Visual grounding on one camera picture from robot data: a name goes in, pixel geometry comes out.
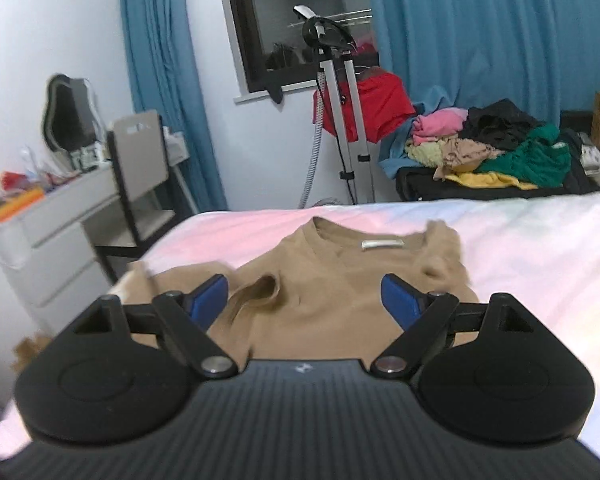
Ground orange box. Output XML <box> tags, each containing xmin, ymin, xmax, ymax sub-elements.
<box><xmin>0</xmin><ymin>187</ymin><xmax>46</xmax><ymax>223</ymax></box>

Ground cardboard box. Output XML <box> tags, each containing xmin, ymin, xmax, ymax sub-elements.
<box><xmin>12</xmin><ymin>334</ymin><xmax>56</xmax><ymax>373</ymax></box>

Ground dark framed window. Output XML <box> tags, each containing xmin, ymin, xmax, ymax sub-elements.
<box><xmin>215</xmin><ymin>0</ymin><xmax>381</xmax><ymax>106</ymax></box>

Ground beige chair with black frame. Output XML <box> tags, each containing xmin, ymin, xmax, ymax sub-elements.
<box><xmin>92</xmin><ymin>109</ymin><xmax>201</xmax><ymax>286</ymax></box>

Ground white dressing table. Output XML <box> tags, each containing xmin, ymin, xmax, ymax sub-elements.
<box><xmin>0</xmin><ymin>130</ymin><xmax>201</xmax><ymax>321</ymax></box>

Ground light blue garment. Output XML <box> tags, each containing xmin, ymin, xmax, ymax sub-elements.
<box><xmin>378</xmin><ymin>87</ymin><xmax>448</xmax><ymax>179</ymax></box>

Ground group of cosmetics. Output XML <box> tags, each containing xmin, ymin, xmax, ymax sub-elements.
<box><xmin>70</xmin><ymin>142</ymin><xmax>111</xmax><ymax>171</ymax></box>

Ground wide blue curtain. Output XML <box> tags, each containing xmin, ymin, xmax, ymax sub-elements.
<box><xmin>365</xmin><ymin>0</ymin><xmax>600</xmax><ymax>126</ymax></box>

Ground yellow garment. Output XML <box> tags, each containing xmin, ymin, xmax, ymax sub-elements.
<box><xmin>445</xmin><ymin>171</ymin><xmax>538</xmax><ymax>191</ymax></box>

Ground black garment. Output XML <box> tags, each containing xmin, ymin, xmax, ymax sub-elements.
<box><xmin>460</xmin><ymin>99</ymin><xmax>546</xmax><ymax>153</ymax></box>

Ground red garment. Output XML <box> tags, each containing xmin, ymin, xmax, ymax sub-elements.
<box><xmin>312</xmin><ymin>71</ymin><xmax>417</xmax><ymax>143</ymax></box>

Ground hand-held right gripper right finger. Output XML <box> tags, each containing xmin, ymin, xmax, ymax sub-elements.
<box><xmin>370</xmin><ymin>274</ymin><xmax>541</xmax><ymax>380</ymax></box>

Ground pink garment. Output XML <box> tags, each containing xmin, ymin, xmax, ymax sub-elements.
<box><xmin>411</xmin><ymin>107</ymin><xmax>468</xmax><ymax>147</ymax></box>

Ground garment steamer on stand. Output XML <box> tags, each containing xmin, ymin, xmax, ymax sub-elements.
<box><xmin>292</xmin><ymin>4</ymin><xmax>376</xmax><ymax>208</ymax></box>

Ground beige patterned garment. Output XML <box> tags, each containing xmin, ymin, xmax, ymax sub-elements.
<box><xmin>432</xmin><ymin>136</ymin><xmax>506</xmax><ymax>181</ymax></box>

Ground tan shirt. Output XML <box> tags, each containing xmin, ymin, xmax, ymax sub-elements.
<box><xmin>112</xmin><ymin>216</ymin><xmax>481</xmax><ymax>361</ymax></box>

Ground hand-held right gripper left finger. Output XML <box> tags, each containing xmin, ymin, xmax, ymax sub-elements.
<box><xmin>67</xmin><ymin>274</ymin><xmax>239</xmax><ymax>380</ymax></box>

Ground narrow blue curtain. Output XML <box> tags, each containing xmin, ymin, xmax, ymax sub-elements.
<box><xmin>119</xmin><ymin>0</ymin><xmax>228</xmax><ymax>213</ymax></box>

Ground yellow-green fuzzy garment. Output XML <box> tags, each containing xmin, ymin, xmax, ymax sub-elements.
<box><xmin>404</xmin><ymin>141</ymin><xmax>443</xmax><ymax>168</ymax></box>

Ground wavy framed vanity mirror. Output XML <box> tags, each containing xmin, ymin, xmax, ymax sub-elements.
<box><xmin>41</xmin><ymin>74</ymin><xmax>106</xmax><ymax>156</ymax></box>

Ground white grey garment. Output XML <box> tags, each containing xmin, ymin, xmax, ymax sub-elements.
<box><xmin>577</xmin><ymin>145</ymin><xmax>600</xmax><ymax>186</ymax></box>

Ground pile of colourful clothes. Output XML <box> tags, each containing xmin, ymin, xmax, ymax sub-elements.
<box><xmin>395</xmin><ymin>110</ymin><xmax>600</xmax><ymax>202</ymax></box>

